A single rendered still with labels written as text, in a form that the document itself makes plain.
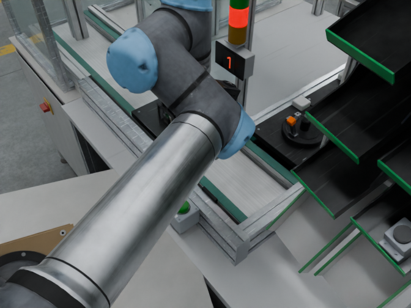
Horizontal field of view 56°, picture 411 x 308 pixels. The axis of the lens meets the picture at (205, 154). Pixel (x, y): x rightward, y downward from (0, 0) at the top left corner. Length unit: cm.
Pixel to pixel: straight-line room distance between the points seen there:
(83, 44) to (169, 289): 117
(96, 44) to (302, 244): 126
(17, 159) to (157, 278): 182
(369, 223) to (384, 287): 17
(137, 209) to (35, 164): 228
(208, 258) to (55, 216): 47
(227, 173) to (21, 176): 168
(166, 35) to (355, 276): 65
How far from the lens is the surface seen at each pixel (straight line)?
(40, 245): 92
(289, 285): 108
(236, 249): 100
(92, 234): 37
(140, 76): 50
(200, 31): 59
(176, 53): 52
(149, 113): 131
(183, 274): 107
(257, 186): 116
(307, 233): 95
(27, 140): 284
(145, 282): 107
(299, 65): 177
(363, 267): 93
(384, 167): 66
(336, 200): 81
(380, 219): 80
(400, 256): 75
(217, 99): 52
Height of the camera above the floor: 182
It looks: 47 degrees down
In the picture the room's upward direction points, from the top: straight up
